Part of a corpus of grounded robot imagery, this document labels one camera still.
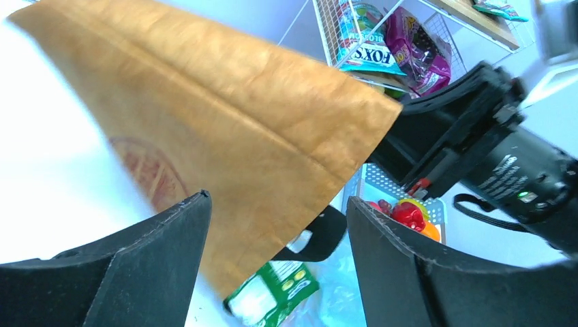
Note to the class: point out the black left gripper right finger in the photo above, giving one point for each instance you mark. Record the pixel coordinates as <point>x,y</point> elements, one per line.
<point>407,279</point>

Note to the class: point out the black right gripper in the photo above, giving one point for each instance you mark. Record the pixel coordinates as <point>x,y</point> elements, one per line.
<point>471,132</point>

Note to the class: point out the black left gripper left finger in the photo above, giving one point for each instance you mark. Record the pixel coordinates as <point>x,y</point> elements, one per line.
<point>143,275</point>

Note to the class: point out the light blue plastic grocery bag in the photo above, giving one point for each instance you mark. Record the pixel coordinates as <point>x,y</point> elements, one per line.
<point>338,301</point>

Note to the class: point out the green snack bag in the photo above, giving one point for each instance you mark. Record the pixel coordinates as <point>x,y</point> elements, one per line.
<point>271,294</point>

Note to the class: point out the orange cloth tote bag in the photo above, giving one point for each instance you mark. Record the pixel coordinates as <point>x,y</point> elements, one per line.
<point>192,104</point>

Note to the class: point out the purple candy bag middle shelf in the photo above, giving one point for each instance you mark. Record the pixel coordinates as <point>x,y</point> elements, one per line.
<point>425,61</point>

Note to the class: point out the teal candy bag top right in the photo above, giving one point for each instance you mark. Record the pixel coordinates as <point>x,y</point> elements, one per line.
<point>500,9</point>

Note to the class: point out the teal Fox's candy bag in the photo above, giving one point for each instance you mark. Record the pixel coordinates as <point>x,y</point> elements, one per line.
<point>360,44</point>

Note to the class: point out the orange toy fruit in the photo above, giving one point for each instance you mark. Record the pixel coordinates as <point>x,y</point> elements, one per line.
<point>431,231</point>

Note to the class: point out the red toy bell pepper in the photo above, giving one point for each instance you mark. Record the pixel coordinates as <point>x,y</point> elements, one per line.
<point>409,215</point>

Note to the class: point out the purple toy grapes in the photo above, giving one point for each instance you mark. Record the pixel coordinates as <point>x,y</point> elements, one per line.
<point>382,206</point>

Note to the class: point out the yellow toy banana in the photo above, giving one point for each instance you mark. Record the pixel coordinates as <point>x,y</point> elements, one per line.
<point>423,209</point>

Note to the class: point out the light blue plastic basket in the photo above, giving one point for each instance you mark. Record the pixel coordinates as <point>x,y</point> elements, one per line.
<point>372,184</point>

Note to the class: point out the white wire wooden shelf rack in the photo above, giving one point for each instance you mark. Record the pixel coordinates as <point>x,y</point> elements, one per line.
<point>471,35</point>

